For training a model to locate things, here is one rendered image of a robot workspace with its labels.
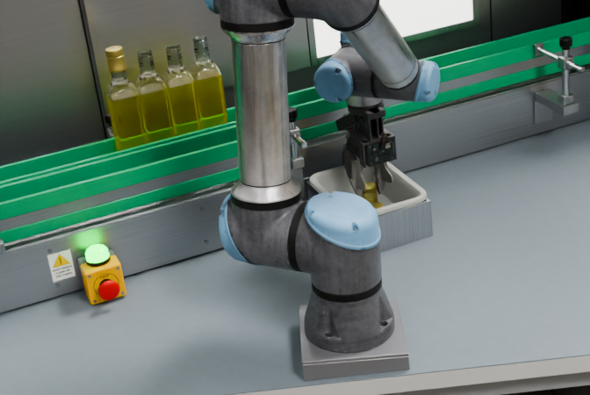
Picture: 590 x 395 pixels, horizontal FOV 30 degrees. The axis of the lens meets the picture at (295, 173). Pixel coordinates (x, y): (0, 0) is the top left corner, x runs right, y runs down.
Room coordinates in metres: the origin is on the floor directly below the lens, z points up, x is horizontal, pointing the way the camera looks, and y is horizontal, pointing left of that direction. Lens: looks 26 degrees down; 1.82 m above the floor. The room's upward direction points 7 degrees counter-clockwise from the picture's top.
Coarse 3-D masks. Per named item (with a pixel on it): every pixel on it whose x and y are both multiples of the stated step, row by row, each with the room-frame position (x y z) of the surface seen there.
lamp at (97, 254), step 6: (90, 246) 1.83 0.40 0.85; (96, 246) 1.82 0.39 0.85; (102, 246) 1.82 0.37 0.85; (90, 252) 1.80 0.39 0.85; (96, 252) 1.80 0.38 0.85; (102, 252) 1.80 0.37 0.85; (108, 252) 1.82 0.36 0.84; (90, 258) 1.80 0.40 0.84; (96, 258) 1.80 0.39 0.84; (102, 258) 1.80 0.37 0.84; (108, 258) 1.81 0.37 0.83; (90, 264) 1.80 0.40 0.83; (96, 264) 1.80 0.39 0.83; (102, 264) 1.80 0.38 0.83
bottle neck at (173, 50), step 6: (168, 48) 2.07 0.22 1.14; (174, 48) 2.07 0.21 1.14; (180, 48) 2.08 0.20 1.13; (168, 54) 2.07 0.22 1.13; (174, 54) 2.07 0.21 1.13; (180, 54) 2.07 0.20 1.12; (168, 60) 2.07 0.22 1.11; (174, 60) 2.07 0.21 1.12; (180, 60) 2.07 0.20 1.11; (174, 66) 2.07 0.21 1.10; (180, 66) 2.07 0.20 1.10
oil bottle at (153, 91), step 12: (144, 84) 2.03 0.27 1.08; (156, 84) 2.04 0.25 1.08; (144, 96) 2.03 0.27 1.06; (156, 96) 2.03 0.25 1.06; (168, 96) 2.05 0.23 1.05; (144, 108) 2.03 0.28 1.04; (156, 108) 2.03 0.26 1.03; (168, 108) 2.04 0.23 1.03; (144, 120) 2.03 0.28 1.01; (156, 120) 2.03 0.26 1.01; (168, 120) 2.04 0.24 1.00; (156, 132) 2.03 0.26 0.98; (168, 132) 2.04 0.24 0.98
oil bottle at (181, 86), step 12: (168, 72) 2.07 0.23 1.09; (180, 72) 2.06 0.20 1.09; (168, 84) 2.05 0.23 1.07; (180, 84) 2.05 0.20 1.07; (192, 84) 2.06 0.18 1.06; (180, 96) 2.05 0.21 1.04; (192, 96) 2.06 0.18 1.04; (180, 108) 2.05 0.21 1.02; (192, 108) 2.06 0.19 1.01; (180, 120) 2.05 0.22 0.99; (192, 120) 2.06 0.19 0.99; (180, 132) 2.05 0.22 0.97
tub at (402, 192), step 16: (320, 176) 2.04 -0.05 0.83; (336, 176) 2.05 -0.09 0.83; (368, 176) 2.08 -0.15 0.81; (400, 176) 1.99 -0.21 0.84; (320, 192) 1.97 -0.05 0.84; (352, 192) 2.06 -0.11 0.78; (384, 192) 2.06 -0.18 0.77; (400, 192) 1.99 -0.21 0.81; (416, 192) 1.93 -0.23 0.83; (384, 208) 1.86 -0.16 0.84; (400, 208) 1.88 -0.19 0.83
